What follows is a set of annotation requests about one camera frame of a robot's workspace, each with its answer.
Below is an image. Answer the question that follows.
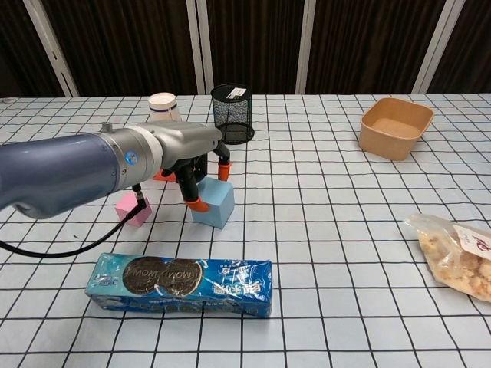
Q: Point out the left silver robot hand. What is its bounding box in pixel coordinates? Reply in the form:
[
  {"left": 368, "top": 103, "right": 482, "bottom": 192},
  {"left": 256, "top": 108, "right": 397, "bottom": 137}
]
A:
[{"left": 151, "top": 121, "right": 233, "bottom": 213}]

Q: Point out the light blue foam cube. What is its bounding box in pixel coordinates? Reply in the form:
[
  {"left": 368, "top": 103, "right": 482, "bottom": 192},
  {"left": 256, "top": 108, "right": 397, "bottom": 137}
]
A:
[{"left": 191, "top": 179, "right": 236, "bottom": 231}]

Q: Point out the pink foam cube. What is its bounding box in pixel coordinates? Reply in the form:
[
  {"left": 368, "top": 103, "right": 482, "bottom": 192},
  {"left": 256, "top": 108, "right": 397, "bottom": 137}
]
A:
[{"left": 115, "top": 192, "right": 152, "bottom": 228}]

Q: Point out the white paper cup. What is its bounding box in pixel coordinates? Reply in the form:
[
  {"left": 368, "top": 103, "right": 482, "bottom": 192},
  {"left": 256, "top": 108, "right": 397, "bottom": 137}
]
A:
[{"left": 147, "top": 92, "right": 183, "bottom": 124}]

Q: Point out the black mesh pen holder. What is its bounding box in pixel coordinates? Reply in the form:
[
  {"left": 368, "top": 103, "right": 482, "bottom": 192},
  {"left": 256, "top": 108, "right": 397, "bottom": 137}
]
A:
[{"left": 210, "top": 84, "right": 255, "bottom": 145}]

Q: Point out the dark folding partition screen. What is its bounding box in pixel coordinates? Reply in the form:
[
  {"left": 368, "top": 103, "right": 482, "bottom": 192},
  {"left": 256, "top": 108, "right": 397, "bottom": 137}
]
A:
[{"left": 0, "top": 0, "right": 491, "bottom": 99}]

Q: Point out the blue cookie box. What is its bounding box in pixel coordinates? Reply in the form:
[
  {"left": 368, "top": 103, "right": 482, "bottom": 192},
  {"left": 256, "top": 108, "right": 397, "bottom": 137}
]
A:
[{"left": 84, "top": 251, "right": 275, "bottom": 319}]

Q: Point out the white checkered tablecloth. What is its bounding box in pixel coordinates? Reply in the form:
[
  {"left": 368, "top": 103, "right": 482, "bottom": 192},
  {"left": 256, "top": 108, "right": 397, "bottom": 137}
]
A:
[{"left": 0, "top": 93, "right": 491, "bottom": 368}]

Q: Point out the brown paper bowl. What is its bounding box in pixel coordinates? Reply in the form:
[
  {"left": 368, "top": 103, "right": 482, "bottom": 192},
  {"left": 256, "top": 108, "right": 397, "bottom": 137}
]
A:
[{"left": 358, "top": 97, "right": 435, "bottom": 163}]

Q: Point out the clear plastic snack bag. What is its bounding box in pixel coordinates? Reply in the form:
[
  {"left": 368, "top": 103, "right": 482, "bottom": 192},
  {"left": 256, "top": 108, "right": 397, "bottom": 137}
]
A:
[{"left": 403, "top": 212, "right": 491, "bottom": 301}]

